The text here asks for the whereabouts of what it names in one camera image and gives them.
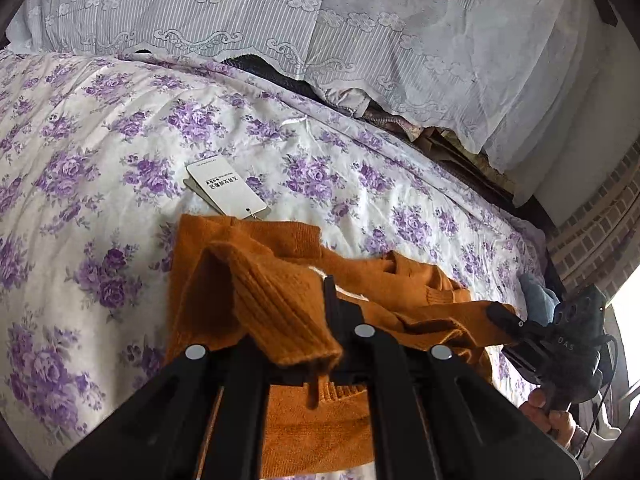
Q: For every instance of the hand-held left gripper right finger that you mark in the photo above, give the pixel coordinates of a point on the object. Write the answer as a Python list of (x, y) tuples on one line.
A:
[(350, 325)]

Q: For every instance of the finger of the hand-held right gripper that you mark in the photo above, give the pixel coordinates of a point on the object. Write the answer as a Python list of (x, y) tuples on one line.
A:
[(520, 329), (530, 362)]

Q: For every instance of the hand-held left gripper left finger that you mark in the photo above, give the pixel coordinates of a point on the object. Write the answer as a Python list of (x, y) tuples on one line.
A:
[(240, 375)]

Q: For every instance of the orange knitted cardigan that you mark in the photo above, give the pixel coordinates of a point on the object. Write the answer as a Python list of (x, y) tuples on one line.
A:
[(280, 280)]

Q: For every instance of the person's right hand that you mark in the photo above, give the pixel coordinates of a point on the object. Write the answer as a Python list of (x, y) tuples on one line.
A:
[(560, 425)]

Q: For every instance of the light blue cloth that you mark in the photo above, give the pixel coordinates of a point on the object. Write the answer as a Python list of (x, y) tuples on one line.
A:
[(537, 300)]

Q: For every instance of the white paper clothing tag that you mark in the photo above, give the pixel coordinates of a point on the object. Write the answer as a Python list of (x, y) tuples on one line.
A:
[(225, 187)]

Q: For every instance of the purple floral bedsheet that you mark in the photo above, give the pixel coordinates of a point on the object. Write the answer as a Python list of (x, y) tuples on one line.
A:
[(100, 160)]

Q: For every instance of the white lace cover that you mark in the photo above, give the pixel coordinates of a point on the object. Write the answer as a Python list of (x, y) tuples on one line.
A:
[(400, 35)]

